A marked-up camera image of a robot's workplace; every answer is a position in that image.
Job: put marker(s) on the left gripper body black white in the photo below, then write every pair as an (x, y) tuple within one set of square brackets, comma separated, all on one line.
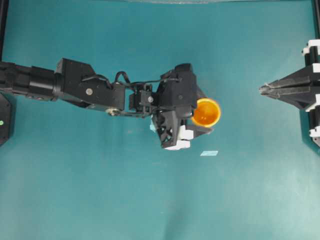
[(176, 100)]

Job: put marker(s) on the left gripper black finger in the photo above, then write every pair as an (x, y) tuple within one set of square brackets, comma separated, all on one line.
[(199, 130), (199, 94)]

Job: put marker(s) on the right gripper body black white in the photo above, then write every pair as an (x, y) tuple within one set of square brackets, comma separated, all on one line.
[(311, 55)]

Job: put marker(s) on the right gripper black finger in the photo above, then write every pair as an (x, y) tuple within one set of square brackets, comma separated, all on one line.
[(303, 77), (301, 97)]

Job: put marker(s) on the orange plastic cup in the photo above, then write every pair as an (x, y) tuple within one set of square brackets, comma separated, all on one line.
[(207, 113)]

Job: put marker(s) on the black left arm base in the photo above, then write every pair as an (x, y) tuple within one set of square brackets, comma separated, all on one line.
[(8, 106)]

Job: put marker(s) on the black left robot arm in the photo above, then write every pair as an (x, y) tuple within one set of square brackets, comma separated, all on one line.
[(78, 84)]

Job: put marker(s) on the light blue tape strip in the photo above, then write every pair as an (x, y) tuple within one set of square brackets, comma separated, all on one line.
[(209, 153)]

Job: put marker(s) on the light blue tape square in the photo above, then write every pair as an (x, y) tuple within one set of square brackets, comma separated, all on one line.
[(152, 126)]

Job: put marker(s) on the black right frame post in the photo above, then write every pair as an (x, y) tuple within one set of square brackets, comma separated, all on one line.
[(316, 17)]

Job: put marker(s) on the black frame post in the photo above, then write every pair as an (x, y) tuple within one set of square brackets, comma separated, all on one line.
[(4, 5), (316, 17)]

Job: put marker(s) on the black left frame post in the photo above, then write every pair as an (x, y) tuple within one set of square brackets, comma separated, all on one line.
[(4, 5)]

